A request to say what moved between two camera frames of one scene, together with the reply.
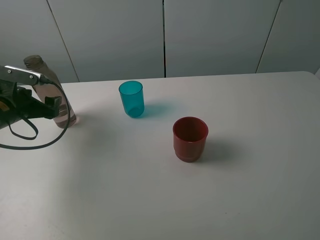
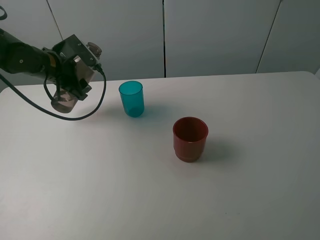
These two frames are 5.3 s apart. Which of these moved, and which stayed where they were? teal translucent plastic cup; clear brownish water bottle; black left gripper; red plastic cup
Moved: clear brownish water bottle; black left gripper
Stayed: red plastic cup; teal translucent plastic cup
